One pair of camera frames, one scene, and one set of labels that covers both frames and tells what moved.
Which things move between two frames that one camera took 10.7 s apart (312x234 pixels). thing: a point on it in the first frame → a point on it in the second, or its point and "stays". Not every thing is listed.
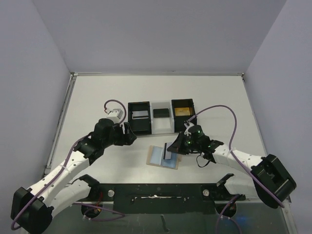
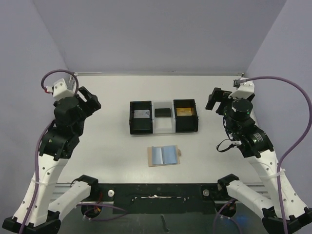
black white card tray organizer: [160, 117] stays
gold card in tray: [182, 111] stays
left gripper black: [126, 139] → [92, 102]
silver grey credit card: [140, 114] stays
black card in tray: [162, 112] stays
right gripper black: [182, 142] → [218, 99]
